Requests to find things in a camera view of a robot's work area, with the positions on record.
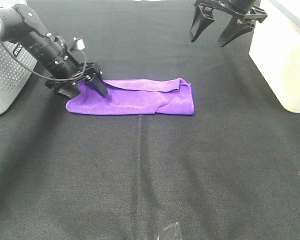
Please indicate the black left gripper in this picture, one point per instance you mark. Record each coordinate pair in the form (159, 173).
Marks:
(89, 74)

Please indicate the clear tape piece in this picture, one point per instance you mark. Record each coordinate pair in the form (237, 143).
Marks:
(171, 232)

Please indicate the black table cloth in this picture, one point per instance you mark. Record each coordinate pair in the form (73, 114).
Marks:
(229, 172)

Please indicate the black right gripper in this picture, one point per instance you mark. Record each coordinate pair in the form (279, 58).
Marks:
(244, 13)

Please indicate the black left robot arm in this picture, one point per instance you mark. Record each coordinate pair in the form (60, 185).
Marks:
(20, 24)

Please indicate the purple microfibre towel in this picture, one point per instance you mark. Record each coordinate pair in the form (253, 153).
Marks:
(135, 96)

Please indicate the white plastic bin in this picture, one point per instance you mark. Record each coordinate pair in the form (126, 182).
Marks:
(275, 50)

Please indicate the grey perforated laundry basket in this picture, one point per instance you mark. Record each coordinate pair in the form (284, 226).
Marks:
(13, 78)

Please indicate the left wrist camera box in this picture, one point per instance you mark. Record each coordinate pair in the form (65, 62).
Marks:
(78, 43)

